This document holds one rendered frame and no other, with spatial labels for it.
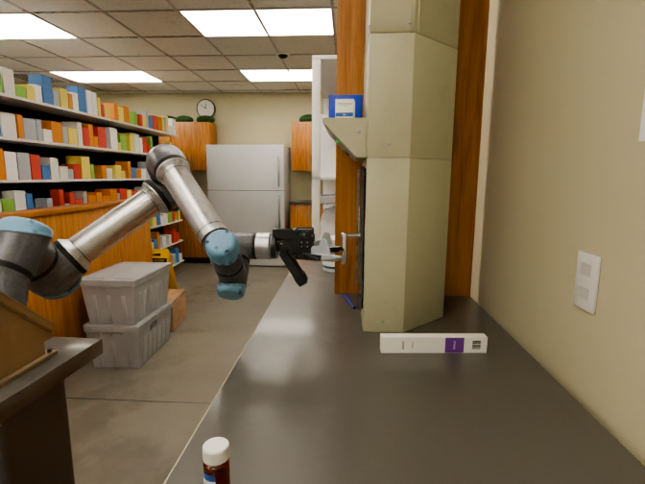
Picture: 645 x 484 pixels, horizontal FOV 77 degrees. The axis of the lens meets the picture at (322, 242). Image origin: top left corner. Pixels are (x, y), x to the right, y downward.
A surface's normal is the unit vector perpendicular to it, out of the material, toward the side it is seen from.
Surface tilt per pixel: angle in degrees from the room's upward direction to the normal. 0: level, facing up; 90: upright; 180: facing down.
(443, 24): 90
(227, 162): 90
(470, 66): 90
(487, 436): 0
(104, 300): 96
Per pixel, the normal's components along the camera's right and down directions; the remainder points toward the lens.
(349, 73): -0.06, 0.16
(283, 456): 0.00, -0.99
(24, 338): 1.00, 0.02
